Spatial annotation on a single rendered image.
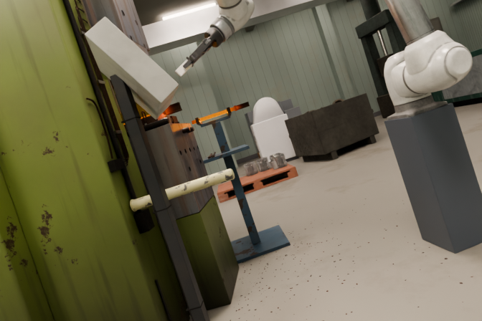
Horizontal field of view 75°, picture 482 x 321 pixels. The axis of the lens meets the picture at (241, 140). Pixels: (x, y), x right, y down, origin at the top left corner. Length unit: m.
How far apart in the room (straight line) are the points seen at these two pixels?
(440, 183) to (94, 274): 1.46
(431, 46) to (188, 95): 6.61
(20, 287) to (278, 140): 4.74
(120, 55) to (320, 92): 8.34
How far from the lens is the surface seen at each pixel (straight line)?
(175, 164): 1.52
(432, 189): 1.54
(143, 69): 0.97
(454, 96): 6.55
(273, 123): 5.68
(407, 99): 1.53
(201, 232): 1.56
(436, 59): 1.33
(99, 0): 1.73
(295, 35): 9.31
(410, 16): 1.38
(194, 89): 7.60
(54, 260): 1.55
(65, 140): 1.41
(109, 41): 1.00
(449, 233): 1.61
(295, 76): 8.99
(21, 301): 1.57
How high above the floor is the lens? 0.76
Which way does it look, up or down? 1 degrees down
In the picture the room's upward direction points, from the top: 19 degrees counter-clockwise
